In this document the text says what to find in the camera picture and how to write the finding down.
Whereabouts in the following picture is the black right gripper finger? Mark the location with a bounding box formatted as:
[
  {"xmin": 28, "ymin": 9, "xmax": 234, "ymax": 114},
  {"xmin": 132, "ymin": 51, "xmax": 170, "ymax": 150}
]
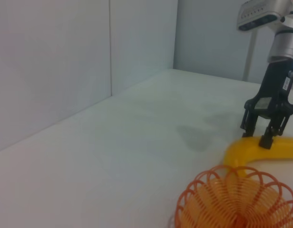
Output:
[
  {"xmin": 259, "ymin": 116, "xmax": 289, "ymax": 150},
  {"xmin": 240, "ymin": 107, "xmax": 258, "ymax": 138}
]

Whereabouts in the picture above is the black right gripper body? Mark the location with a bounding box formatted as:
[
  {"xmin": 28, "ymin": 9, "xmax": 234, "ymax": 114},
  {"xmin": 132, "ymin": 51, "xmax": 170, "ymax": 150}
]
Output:
[{"xmin": 244, "ymin": 61, "xmax": 293, "ymax": 121}]

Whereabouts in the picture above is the yellow banana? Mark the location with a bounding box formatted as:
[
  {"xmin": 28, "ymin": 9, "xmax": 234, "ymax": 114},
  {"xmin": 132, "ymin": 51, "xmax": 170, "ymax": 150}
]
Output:
[{"xmin": 223, "ymin": 135, "xmax": 293, "ymax": 179}]

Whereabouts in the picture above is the orange woven wire basket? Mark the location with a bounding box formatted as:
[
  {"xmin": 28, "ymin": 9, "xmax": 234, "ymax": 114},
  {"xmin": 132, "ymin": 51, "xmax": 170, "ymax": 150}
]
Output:
[{"xmin": 174, "ymin": 165, "xmax": 293, "ymax": 228}]

